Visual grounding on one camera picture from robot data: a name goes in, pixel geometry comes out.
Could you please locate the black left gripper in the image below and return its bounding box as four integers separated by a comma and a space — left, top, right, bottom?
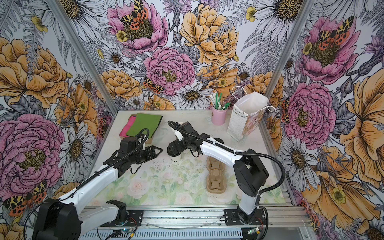
129, 145, 163, 164

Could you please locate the black plastic cup lid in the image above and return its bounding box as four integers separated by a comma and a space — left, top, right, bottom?
167, 140, 186, 157

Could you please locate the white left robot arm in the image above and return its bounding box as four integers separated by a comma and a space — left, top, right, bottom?
32, 135, 163, 240

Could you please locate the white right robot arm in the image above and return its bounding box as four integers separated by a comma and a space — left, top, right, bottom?
167, 121, 273, 225

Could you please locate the stack of black lids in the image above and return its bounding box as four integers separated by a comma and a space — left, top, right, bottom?
214, 138, 224, 144

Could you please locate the pink plastic straw cup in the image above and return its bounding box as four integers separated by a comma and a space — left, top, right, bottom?
211, 108, 228, 126

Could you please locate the pink paper napkin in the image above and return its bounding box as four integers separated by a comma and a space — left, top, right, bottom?
119, 115, 136, 138

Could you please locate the brown pulp cup carrier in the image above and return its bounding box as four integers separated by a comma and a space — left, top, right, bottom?
206, 157, 227, 194

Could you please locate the cartoon animal paper gift bag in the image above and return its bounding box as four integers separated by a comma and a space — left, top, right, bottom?
227, 87, 276, 142

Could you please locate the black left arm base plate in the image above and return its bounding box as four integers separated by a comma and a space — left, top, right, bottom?
101, 210, 144, 227

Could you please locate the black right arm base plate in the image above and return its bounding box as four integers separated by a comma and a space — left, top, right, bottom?
222, 208, 267, 226

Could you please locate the white ventilated cable duct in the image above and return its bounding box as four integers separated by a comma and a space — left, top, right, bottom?
95, 227, 244, 240

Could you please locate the aluminium left corner post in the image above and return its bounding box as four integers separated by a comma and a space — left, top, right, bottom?
47, 1, 119, 115

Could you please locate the aluminium corner post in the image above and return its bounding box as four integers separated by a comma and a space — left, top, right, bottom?
264, 0, 315, 99
47, 1, 119, 115

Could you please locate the aluminium front frame rail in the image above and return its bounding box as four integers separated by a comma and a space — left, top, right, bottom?
80, 205, 310, 229

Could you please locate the aluminium right corner post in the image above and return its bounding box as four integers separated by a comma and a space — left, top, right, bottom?
264, 0, 315, 99

